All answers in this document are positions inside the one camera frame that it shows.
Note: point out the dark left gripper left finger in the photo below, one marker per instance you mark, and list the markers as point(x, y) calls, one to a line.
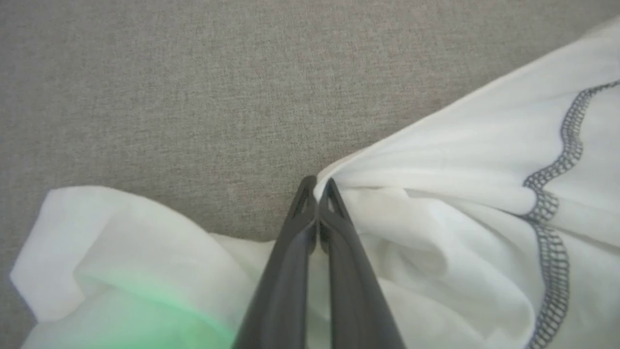
point(281, 291)

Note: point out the grey fabric sofa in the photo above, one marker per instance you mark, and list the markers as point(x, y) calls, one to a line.
point(193, 97)

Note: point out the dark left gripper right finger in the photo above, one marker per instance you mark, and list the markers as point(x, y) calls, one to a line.
point(358, 300)

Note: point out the white garment with grey stitching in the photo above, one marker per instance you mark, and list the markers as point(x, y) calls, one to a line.
point(460, 169)

